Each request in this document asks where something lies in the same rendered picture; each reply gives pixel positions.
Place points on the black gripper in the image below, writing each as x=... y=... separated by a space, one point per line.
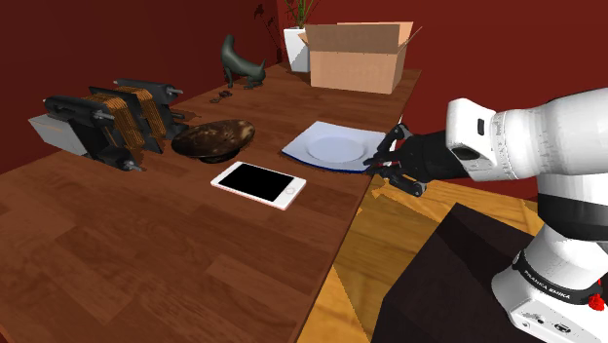
x=427 y=159

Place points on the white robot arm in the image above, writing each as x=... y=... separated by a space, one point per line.
x=546 y=142

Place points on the white square plate blue rim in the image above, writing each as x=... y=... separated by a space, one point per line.
x=332 y=147

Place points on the open cardboard box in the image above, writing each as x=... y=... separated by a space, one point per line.
x=354 y=66

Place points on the dark robot stand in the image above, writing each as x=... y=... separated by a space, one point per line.
x=451 y=285

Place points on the white phone with black screen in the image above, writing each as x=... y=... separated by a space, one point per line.
x=259 y=183

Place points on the white pot with plant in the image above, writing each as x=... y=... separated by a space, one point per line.
x=297 y=50

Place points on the dark brown bowl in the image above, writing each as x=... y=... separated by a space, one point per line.
x=213 y=137

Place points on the small dark object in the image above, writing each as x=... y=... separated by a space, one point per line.
x=221 y=96

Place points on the dark green animal figure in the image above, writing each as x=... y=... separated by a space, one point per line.
x=235 y=59

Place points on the brown wooden table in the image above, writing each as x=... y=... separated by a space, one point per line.
x=142 y=261

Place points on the black and orange appliance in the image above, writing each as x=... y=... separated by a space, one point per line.
x=118 y=121

